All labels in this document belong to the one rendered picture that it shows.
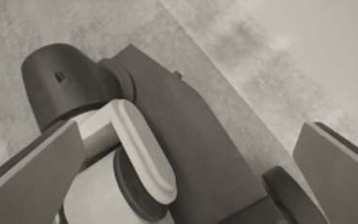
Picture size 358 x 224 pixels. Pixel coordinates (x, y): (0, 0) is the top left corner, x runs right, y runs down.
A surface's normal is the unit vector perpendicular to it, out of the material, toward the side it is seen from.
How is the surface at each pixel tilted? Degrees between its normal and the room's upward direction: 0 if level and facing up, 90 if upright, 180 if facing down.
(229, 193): 0
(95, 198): 5
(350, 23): 16
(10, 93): 0
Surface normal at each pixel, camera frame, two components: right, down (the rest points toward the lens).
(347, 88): -0.19, -0.18
